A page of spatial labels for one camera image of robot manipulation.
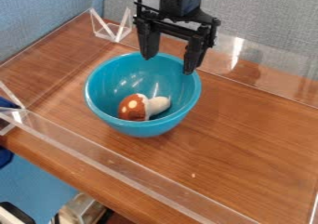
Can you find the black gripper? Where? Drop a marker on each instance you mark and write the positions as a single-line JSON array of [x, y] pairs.
[[195, 27]]

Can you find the brown white toy mushroom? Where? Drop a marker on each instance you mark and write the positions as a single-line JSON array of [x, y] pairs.
[[139, 108]]

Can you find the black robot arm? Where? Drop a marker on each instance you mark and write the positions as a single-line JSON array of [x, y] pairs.
[[181, 6]]

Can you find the blue bowl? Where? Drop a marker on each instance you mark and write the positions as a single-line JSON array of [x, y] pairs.
[[157, 79]]

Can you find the clear acrylic back barrier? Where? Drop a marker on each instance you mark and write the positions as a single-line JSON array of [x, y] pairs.
[[274, 70]]

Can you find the clear acrylic barrier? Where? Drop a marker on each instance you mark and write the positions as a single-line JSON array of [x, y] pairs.
[[161, 188], [274, 70]]

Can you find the clear acrylic front barrier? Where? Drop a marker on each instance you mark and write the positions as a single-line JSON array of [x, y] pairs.
[[161, 188]]

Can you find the blue cloth object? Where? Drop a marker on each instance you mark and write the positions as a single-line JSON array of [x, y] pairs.
[[6, 154]]

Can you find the black object bottom left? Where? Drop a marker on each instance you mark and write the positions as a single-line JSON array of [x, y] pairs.
[[11, 215]]

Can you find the clear acrylic corner bracket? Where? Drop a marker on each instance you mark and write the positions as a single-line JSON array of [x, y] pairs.
[[109, 30]]

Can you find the metal table leg bracket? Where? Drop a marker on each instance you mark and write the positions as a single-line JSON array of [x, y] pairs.
[[82, 210]]

